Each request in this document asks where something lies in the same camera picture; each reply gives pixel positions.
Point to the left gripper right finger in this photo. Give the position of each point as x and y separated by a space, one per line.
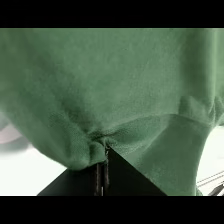
130 178

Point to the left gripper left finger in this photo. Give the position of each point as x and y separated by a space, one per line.
78 182

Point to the dark green T-shirt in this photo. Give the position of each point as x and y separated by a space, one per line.
110 90

